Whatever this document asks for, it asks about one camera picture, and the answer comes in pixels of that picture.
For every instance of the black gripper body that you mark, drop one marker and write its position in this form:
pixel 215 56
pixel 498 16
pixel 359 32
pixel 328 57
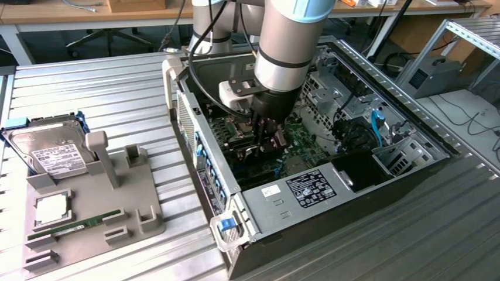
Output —
pixel 274 104

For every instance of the black graphics card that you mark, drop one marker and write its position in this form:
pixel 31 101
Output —
pixel 270 156

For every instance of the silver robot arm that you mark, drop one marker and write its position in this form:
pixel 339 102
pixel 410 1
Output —
pixel 282 64

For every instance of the CPU socket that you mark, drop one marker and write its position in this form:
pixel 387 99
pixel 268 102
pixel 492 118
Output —
pixel 240 128

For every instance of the green motherboard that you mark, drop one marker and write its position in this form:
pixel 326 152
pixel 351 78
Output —
pixel 308 149

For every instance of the silver chipset heatsink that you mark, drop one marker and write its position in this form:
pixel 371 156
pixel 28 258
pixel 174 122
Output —
pixel 296 165

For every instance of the long black expansion slot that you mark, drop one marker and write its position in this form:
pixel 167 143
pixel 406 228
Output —
pixel 259 181
pixel 254 174

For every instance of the silver perforated drive cage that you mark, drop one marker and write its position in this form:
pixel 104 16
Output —
pixel 332 96

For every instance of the grey power supply unit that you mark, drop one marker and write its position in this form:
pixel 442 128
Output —
pixel 270 216

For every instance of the blue case latch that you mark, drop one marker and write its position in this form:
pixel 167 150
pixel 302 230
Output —
pixel 226 225

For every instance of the silver disk bay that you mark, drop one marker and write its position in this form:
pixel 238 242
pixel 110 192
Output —
pixel 399 162

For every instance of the open black PC case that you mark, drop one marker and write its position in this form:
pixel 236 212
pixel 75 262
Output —
pixel 351 228

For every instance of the black stand pole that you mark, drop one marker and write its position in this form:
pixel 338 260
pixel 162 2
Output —
pixel 390 29

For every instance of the white carton box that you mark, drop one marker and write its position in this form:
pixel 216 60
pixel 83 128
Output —
pixel 376 3

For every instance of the brown wooden panel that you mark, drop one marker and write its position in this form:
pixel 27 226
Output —
pixel 422 32

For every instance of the black office chair base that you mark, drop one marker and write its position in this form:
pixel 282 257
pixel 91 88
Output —
pixel 110 36

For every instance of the brown cardboard box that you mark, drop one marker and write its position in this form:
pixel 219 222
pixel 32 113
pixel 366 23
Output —
pixel 136 5

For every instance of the grey parts rack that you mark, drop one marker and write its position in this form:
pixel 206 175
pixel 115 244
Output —
pixel 94 202

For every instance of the silver hard disk drive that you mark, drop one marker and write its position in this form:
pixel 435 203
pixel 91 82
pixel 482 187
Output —
pixel 43 146
pixel 16 123

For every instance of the green RAM stick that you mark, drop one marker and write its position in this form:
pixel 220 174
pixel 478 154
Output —
pixel 78 225

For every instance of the silver CPU chip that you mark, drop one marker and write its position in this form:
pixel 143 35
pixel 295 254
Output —
pixel 52 209

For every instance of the long wooden desk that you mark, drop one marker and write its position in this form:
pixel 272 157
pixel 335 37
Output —
pixel 47 14

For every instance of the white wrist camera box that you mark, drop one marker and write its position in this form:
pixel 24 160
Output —
pixel 228 96

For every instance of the aluminium frame shelf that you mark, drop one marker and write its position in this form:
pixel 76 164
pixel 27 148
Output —
pixel 475 30

